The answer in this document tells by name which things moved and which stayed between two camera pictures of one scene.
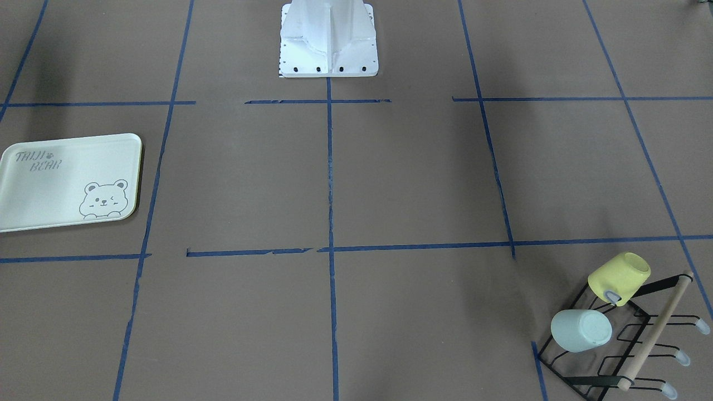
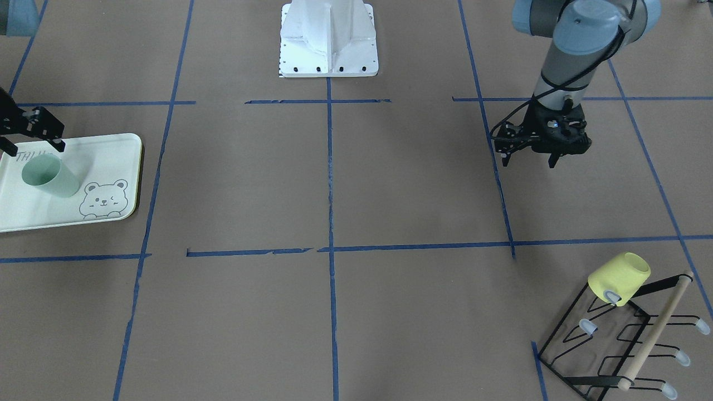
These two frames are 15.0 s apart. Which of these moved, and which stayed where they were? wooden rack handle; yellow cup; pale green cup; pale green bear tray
Moved: pale green cup
Stayed: yellow cup; pale green bear tray; wooden rack handle
